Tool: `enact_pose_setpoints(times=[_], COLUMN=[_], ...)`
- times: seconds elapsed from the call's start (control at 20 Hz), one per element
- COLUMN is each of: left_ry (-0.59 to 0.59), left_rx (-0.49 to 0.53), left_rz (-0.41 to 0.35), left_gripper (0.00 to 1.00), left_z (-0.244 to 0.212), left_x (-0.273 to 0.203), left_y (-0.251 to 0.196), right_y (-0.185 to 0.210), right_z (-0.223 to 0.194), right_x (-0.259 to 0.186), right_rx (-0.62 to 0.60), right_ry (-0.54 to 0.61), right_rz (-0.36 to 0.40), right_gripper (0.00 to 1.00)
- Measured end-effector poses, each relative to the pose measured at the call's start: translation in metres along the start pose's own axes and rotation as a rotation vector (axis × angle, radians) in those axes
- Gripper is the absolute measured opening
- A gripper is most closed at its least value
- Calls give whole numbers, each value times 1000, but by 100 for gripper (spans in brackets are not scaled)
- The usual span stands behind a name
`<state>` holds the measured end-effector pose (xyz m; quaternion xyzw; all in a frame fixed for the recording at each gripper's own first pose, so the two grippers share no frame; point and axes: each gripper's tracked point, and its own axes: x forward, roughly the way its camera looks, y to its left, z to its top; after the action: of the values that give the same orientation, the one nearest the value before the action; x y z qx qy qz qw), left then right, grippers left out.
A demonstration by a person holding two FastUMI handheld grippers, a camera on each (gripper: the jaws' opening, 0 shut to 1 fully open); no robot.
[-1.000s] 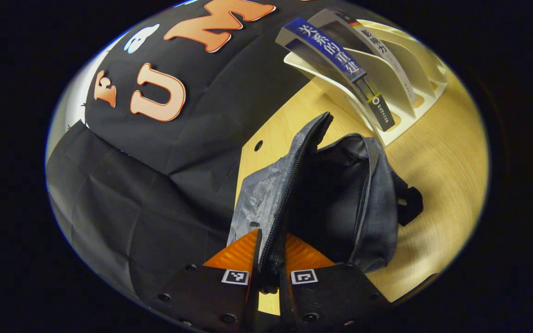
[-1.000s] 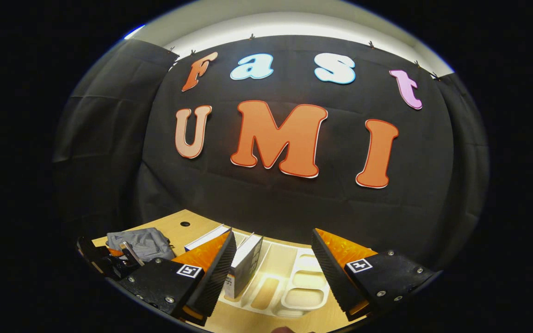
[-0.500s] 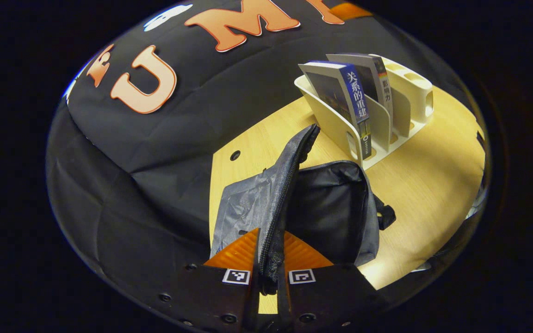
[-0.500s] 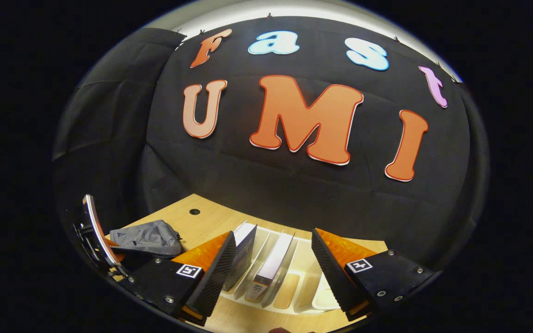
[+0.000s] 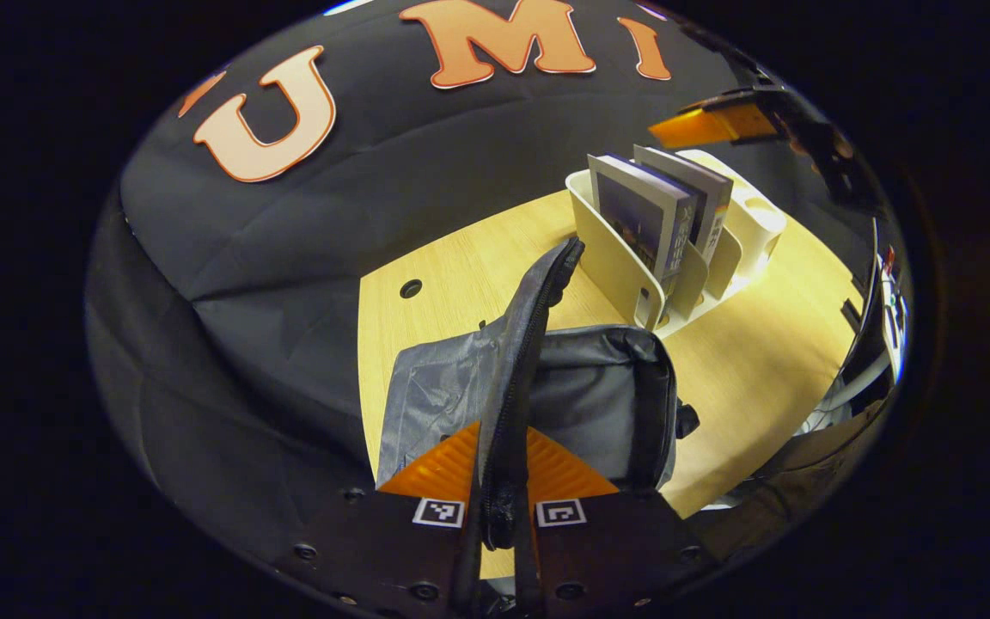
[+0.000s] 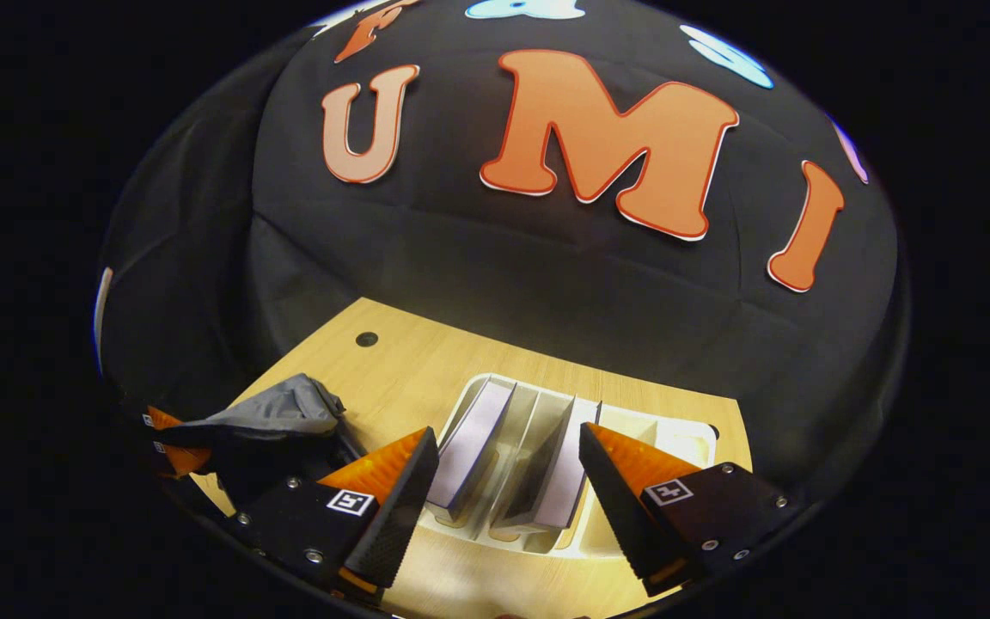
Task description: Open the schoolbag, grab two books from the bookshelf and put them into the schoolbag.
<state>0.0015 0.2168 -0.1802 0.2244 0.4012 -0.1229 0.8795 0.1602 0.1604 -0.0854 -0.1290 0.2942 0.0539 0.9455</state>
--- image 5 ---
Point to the white bookshelf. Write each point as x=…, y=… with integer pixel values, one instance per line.
x=615, y=266

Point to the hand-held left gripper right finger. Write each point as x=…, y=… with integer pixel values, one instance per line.
x=607, y=559

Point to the monitor screen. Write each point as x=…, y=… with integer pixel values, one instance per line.
x=895, y=318

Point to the blue cover book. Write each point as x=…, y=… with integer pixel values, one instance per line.
x=637, y=215

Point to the portrait cover book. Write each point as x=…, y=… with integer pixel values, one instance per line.
x=705, y=193

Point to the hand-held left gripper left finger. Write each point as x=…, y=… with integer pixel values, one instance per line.
x=392, y=559

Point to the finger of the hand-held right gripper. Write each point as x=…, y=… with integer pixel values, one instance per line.
x=718, y=126

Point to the grey schoolbag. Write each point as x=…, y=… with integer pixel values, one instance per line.
x=589, y=387

